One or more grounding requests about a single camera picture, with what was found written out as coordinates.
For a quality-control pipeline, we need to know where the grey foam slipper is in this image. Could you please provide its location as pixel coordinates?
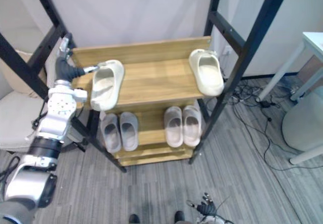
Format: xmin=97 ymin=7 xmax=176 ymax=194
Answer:
xmin=119 ymin=111 xmax=139 ymax=152
xmin=100 ymin=113 xmax=122 ymax=153

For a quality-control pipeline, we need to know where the beige cushioned chair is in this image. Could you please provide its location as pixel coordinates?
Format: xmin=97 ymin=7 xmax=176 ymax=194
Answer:
xmin=0 ymin=48 xmax=51 ymax=152

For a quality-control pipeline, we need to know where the cream foam slipper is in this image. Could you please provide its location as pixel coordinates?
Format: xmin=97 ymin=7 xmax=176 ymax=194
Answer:
xmin=188 ymin=48 xmax=225 ymax=96
xmin=90 ymin=59 xmax=125 ymax=111

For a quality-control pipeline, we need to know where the wooden shoe rack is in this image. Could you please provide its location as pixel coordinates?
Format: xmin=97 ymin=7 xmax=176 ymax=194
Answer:
xmin=71 ymin=35 xmax=212 ymax=167

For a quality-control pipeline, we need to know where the white round stool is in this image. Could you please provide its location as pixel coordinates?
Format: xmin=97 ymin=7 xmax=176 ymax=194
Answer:
xmin=281 ymin=100 xmax=323 ymax=152

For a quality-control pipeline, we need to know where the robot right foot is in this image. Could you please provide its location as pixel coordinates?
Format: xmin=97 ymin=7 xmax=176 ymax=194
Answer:
xmin=174 ymin=210 xmax=186 ymax=224

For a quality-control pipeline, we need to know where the pale pink foam slipper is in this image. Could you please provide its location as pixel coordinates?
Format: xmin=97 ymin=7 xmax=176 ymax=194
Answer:
xmin=164 ymin=106 xmax=184 ymax=148
xmin=182 ymin=104 xmax=202 ymax=147

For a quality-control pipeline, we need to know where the black cable tangle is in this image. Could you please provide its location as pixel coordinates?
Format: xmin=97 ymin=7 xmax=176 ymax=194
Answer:
xmin=222 ymin=78 xmax=323 ymax=172

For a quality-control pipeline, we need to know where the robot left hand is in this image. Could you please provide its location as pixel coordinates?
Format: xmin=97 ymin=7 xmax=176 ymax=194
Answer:
xmin=55 ymin=33 xmax=101 ymax=84

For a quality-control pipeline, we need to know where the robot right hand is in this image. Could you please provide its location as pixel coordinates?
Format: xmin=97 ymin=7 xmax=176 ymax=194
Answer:
xmin=186 ymin=192 xmax=219 ymax=216

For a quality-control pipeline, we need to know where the white table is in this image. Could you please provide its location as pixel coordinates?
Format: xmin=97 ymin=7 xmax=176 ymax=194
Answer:
xmin=255 ymin=31 xmax=323 ymax=165

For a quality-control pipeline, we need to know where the black metal frame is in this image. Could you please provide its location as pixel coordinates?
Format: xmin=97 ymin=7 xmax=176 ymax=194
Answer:
xmin=0 ymin=0 xmax=294 ymax=173

